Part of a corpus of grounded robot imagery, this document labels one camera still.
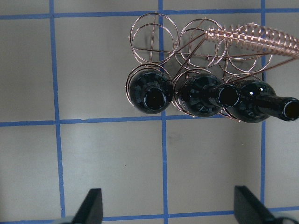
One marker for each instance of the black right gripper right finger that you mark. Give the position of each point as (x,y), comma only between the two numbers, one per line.
(248,209)

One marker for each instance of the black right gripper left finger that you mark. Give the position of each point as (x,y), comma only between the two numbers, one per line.
(91,209)

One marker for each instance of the dark wine bottle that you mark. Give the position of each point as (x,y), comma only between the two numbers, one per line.
(150,91)
(258,101)
(204,95)

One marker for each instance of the copper wire bottle basket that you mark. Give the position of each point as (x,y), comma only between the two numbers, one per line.
(203,46)

